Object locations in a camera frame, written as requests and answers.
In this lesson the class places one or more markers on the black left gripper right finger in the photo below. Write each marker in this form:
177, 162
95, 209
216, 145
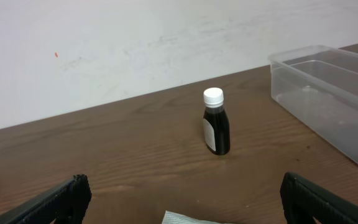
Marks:
305, 202

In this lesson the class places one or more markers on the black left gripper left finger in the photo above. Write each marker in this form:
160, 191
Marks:
64, 203

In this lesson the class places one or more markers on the clear plastic container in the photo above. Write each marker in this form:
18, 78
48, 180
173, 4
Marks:
319, 86

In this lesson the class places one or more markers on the white green medicine box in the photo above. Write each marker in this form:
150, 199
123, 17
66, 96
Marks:
176, 218

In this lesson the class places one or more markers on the dark bottle white cap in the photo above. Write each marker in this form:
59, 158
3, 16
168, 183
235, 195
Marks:
215, 122

